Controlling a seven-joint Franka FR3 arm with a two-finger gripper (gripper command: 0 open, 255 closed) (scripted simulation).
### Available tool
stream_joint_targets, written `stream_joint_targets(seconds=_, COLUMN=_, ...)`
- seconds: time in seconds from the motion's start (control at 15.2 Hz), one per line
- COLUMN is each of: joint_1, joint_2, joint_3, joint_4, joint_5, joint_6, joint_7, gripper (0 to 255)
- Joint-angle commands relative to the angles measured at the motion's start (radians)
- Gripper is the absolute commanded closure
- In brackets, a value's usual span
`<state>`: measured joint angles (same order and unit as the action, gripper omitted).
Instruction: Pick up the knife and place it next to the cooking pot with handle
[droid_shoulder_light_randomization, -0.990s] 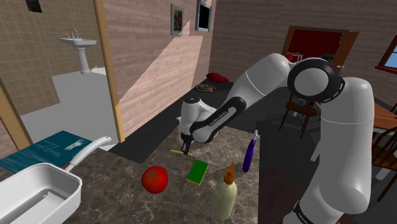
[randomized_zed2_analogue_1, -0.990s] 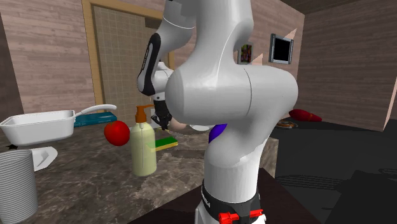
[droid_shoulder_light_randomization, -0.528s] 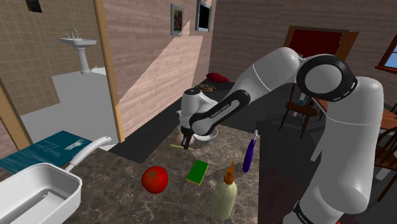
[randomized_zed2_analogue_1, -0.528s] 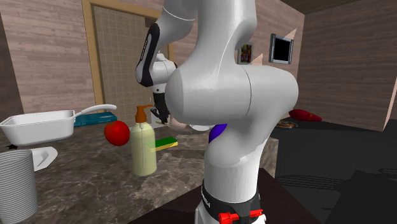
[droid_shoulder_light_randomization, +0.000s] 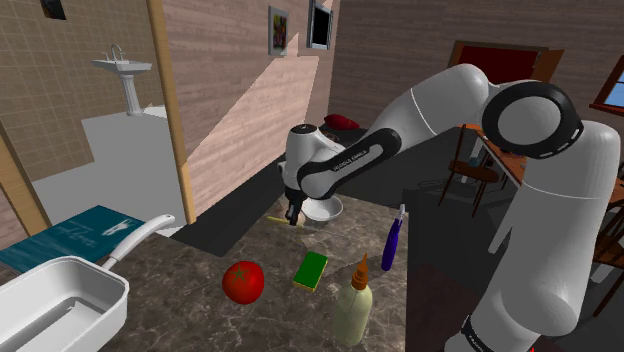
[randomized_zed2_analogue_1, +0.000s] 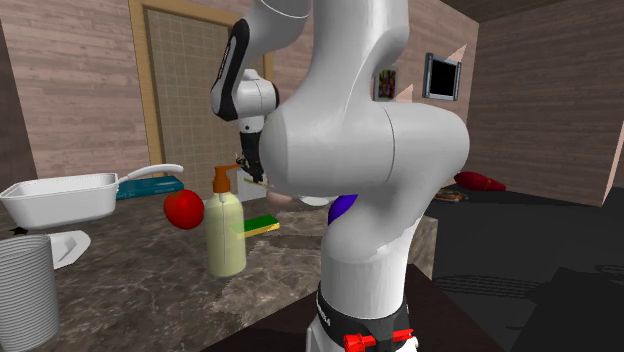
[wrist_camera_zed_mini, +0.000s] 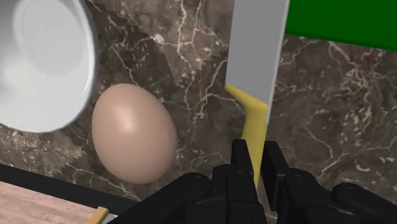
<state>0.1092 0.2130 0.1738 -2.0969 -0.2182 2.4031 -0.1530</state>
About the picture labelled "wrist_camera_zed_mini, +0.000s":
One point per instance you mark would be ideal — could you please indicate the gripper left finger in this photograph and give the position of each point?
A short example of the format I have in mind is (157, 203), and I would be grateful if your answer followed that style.
(238, 183)

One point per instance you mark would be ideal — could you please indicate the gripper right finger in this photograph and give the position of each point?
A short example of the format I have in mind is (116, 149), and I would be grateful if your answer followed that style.
(297, 192)

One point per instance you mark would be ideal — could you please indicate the brown egg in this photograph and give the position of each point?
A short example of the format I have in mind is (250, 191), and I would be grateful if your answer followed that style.
(133, 133)

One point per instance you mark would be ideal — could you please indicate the yellow bar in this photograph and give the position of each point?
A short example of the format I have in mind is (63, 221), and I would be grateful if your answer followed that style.
(97, 215)

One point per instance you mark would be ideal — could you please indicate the green robot stand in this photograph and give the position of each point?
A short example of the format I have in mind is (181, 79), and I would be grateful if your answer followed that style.
(344, 18)

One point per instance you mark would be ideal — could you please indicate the white bowl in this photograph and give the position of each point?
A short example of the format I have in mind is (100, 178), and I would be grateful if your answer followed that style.
(43, 62)

